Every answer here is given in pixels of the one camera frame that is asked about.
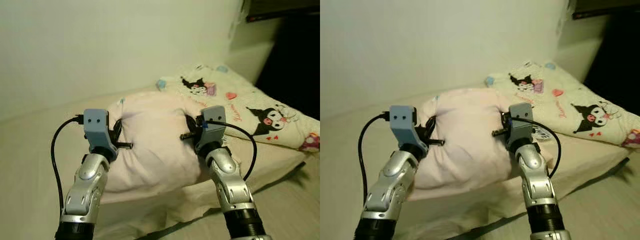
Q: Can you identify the pink dotted pillow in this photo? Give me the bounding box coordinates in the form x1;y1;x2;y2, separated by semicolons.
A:
407;87;556;188
92;91;241;193

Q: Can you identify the cream Kuromi print quilt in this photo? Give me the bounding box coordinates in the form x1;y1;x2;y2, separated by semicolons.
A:
484;61;640;148
156;64;321;153

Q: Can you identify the cream sheeted bed mattress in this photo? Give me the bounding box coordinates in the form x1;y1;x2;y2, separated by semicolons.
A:
0;87;321;240
320;85;640;240

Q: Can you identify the black flat television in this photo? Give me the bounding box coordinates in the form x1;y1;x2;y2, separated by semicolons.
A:
572;0;640;21
245;0;321;23

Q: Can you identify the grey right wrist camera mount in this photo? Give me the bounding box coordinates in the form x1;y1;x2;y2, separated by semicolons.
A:
507;102;536;146
195;106;227;151

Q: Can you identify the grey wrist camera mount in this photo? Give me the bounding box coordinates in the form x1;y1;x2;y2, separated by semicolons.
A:
389;105;426;148
195;106;227;151
82;108;118;153
507;102;536;146

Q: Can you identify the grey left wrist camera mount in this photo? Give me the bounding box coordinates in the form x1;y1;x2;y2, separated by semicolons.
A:
82;108;118;153
389;105;426;148

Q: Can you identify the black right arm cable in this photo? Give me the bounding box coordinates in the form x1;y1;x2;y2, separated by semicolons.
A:
202;119;258;182
512;117;562;178

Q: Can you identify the dark grey bed frame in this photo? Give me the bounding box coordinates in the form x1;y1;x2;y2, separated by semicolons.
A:
445;160;631;238
142;162;308;240

